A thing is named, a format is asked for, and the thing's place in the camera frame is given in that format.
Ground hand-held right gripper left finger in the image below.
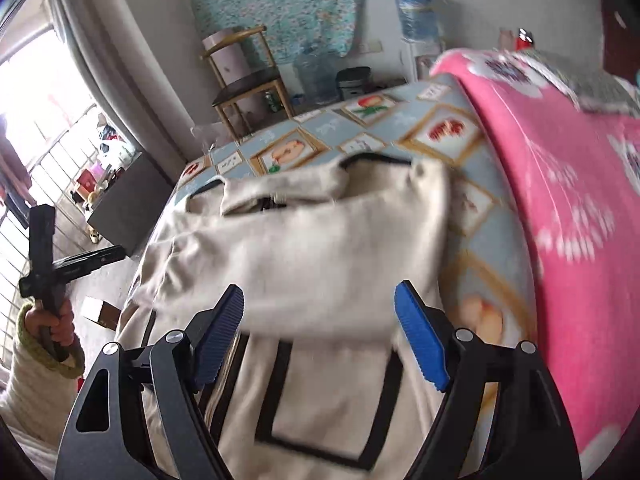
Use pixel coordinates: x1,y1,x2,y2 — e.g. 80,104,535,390
54,284,246,480

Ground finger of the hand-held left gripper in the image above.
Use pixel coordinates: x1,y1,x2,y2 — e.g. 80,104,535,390
52,246,126,281

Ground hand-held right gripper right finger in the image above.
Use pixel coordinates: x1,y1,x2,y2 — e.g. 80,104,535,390
394,281,583,480

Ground cream jacket with black trim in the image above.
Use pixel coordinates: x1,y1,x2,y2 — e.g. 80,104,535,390
115,152,468,480

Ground person's left forearm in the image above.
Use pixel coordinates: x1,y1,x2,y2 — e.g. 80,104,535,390
0,305,86,461

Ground dark red hanging clothes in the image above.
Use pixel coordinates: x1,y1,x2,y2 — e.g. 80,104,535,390
0,130,31,221

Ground person's left hand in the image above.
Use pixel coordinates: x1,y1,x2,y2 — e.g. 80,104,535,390
24,302,76,356

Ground metal window railing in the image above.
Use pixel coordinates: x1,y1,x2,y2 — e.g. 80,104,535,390
0,100,131,311

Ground brown cardboard box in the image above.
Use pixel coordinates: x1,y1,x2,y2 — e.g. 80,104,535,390
80,296,121,331

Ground dark grey cabinet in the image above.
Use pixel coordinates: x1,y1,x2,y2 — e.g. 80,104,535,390
85,152,176,256

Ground red box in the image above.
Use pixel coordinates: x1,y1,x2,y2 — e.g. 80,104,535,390
75,169,101,196

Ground pink floral blanket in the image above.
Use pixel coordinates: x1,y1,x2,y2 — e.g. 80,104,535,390
430,47,640,466

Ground grey curtain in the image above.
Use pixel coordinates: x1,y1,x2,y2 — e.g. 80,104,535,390
47,0,198,161

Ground bed with fruit print sheet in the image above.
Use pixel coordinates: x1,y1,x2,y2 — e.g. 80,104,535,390
172,74,548,356

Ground wooden chair with dark seat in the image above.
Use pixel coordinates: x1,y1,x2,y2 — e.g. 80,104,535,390
200,25,296,138

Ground pink cylindrical bin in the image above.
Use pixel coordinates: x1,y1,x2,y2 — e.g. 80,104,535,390
202,30,251,86

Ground black rice cooker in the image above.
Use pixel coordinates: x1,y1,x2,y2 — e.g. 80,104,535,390
335,66,373,102

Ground empty blue water jug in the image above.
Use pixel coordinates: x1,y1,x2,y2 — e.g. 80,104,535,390
292,47,338,103

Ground water dispenser with blue bottle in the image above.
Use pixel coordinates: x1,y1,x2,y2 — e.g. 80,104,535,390
392,0,446,83

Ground brown door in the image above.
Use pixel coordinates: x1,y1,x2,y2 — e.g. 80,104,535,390
600,0,640,86

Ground teal floral wall cloth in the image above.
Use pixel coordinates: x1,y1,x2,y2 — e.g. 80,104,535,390
185,0,378,63

